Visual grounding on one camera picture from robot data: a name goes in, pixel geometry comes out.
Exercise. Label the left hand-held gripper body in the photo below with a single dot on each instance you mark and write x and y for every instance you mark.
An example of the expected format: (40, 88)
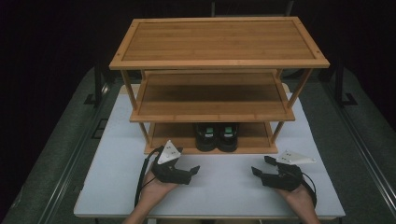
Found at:
(169, 172)

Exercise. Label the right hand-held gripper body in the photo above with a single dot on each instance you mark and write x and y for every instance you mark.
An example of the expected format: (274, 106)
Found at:
(285, 179)

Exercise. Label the wooden three-tier shoe rack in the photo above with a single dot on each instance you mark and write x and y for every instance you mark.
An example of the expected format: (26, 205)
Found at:
(218, 40)

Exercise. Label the person's left hand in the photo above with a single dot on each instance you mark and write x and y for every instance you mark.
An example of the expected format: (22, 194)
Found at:
(155, 189)

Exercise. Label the person's right hand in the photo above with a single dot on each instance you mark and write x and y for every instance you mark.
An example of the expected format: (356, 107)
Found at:
(297, 197)

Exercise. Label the black metal stand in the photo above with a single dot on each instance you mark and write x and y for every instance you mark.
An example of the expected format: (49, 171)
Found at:
(341, 87)
(98, 87)

